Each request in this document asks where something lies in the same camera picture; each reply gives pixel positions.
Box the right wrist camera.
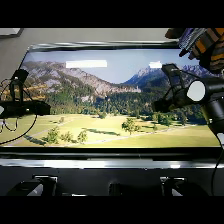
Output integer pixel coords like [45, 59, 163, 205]
[161, 63, 184, 101]

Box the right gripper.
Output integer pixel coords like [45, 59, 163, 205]
[151, 89, 188, 114]

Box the purple striped garment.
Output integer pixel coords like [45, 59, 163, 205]
[177, 28, 207, 58]

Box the silver frame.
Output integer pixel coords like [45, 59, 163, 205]
[0, 156, 224, 197]

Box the orange striped garment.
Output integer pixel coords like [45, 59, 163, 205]
[192, 28, 224, 73]

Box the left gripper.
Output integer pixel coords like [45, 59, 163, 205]
[13, 100, 52, 118]

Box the brown garment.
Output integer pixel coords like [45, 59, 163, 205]
[164, 28, 185, 40]

